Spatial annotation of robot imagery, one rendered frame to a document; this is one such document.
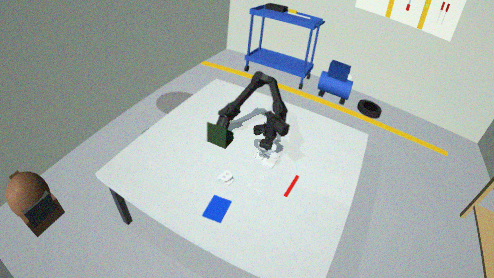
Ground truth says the red flat bar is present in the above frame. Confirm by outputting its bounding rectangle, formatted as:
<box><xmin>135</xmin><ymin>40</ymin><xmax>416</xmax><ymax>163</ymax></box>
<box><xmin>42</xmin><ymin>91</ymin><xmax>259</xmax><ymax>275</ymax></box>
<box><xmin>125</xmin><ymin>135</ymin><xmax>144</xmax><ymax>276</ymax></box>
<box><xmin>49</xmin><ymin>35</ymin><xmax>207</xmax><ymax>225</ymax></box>
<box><xmin>284</xmin><ymin>175</ymin><xmax>299</xmax><ymax>197</ymax></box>

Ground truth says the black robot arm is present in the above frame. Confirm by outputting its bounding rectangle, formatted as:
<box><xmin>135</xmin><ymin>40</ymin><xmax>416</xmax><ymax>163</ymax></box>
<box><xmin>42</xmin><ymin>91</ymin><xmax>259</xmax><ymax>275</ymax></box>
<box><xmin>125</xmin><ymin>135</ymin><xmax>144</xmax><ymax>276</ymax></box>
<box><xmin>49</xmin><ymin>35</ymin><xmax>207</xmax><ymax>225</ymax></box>
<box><xmin>214</xmin><ymin>71</ymin><xmax>290</xmax><ymax>137</ymax></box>

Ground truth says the blue flat rectangular plate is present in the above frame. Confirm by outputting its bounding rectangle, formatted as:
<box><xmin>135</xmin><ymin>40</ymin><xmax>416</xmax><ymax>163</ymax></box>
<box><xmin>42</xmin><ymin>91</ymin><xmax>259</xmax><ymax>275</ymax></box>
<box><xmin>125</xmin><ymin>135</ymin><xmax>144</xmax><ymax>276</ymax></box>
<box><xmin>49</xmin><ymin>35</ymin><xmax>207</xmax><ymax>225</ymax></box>
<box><xmin>202</xmin><ymin>195</ymin><xmax>231</xmax><ymax>222</ymax></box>

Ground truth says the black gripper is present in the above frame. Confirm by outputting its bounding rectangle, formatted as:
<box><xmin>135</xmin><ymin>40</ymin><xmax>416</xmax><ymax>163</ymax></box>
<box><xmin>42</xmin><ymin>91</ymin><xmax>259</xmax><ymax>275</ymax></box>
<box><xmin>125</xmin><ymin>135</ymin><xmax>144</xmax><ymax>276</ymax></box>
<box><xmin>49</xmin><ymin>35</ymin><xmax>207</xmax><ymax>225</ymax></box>
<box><xmin>259</xmin><ymin>126</ymin><xmax>277</xmax><ymax>151</ymax></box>

